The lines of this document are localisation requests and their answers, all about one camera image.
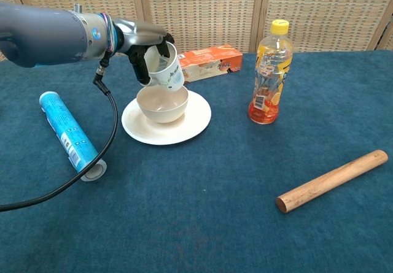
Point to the woven folding screen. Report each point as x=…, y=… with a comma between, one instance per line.
x=215, y=9

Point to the beige bowl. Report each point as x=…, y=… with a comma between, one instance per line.
x=162, y=109

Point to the wooden rolling pin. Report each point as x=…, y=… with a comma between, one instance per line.
x=331, y=181

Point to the orange drink bottle yellow cap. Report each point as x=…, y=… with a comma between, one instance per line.
x=270, y=79

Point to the white paper cup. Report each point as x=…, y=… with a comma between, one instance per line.
x=169, y=70

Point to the teal table cloth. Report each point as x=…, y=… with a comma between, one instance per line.
x=215, y=224

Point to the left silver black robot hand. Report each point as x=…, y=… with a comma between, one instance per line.
x=138, y=35

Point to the blue cylindrical wrap roll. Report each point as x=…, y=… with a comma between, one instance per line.
x=69, y=129

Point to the white round plate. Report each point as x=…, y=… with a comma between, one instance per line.
x=165, y=133

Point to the orange cardboard box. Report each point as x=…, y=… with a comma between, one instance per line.
x=212, y=63

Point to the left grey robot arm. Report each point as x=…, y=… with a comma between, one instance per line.
x=46, y=36

